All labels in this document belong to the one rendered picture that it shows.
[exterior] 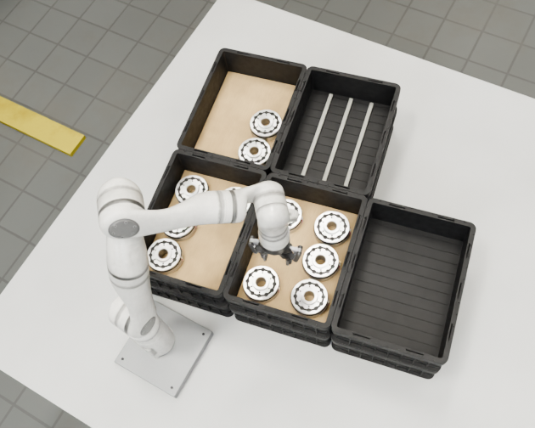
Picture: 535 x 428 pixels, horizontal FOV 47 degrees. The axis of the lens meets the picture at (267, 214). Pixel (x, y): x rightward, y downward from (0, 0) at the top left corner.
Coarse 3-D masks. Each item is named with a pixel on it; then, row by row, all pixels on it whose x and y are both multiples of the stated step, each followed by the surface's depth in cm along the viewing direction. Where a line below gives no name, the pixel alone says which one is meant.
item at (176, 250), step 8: (160, 240) 179; (168, 240) 178; (152, 248) 178; (176, 248) 177; (152, 256) 177; (176, 256) 176; (152, 264) 176; (160, 264) 175; (168, 264) 175; (176, 264) 175
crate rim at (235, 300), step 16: (272, 176) 177; (336, 192) 172; (352, 240) 166; (240, 256) 167; (224, 288) 163; (336, 288) 160; (240, 304) 162; (256, 304) 161; (336, 304) 159; (304, 320) 158
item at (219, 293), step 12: (192, 156) 182; (204, 156) 182; (168, 168) 183; (240, 168) 179; (252, 168) 178; (264, 180) 176; (156, 192) 178; (252, 204) 173; (240, 240) 169; (228, 264) 166; (156, 276) 166; (168, 276) 166; (192, 288) 164; (204, 288) 164
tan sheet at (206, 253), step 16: (208, 176) 190; (192, 192) 188; (208, 224) 183; (224, 224) 182; (240, 224) 182; (192, 240) 181; (208, 240) 181; (224, 240) 180; (192, 256) 179; (208, 256) 178; (224, 256) 178; (176, 272) 177; (192, 272) 177; (208, 272) 176; (224, 272) 176
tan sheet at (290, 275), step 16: (304, 208) 182; (320, 208) 182; (304, 224) 180; (352, 224) 179; (304, 240) 178; (256, 256) 177; (272, 256) 177; (288, 272) 174; (304, 272) 174; (240, 288) 173; (288, 288) 172; (272, 304) 170; (288, 304) 170; (320, 320) 167
